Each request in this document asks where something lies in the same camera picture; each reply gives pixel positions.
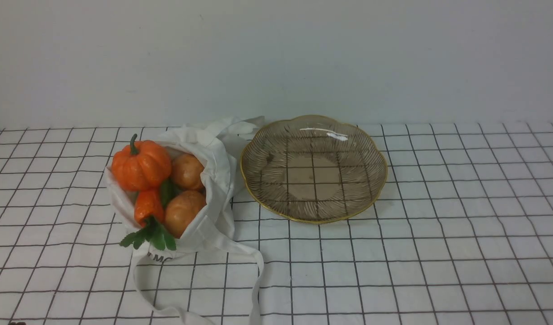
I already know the gold-rimmed glass plate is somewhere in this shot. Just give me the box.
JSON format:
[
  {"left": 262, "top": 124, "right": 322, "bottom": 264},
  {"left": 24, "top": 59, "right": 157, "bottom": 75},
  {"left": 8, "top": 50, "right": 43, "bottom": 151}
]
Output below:
[{"left": 240, "top": 115, "right": 388, "bottom": 224}]

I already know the white grid tablecloth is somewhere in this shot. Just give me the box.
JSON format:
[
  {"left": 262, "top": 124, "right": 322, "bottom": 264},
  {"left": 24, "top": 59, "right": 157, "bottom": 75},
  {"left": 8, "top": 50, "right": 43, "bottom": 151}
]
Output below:
[{"left": 0, "top": 123, "right": 553, "bottom": 325}]

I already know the green toy vegetable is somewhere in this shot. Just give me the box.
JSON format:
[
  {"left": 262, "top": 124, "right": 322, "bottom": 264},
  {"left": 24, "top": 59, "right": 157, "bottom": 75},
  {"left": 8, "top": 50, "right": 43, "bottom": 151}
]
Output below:
[{"left": 159, "top": 178, "right": 182, "bottom": 209}]

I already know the orange toy carrot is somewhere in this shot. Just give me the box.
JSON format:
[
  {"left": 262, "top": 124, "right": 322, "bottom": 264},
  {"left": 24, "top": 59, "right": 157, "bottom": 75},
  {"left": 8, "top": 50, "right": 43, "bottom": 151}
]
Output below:
[{"left": 119, "top": 189, "right": 177, "bottom": 251}]

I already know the orange toy pumpkin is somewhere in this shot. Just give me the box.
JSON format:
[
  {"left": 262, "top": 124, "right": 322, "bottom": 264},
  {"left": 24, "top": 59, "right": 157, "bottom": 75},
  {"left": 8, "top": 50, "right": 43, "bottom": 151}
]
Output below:
[{"left": 110, "top": 134, "right": 172, "bottom": 192}]

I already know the white canvas tote bag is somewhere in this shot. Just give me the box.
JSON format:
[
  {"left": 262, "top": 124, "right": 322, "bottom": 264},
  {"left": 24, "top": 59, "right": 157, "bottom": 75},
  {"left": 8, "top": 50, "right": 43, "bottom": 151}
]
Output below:
[{"left": 130, "top": 116, "right": 264, "bottom": 325}]

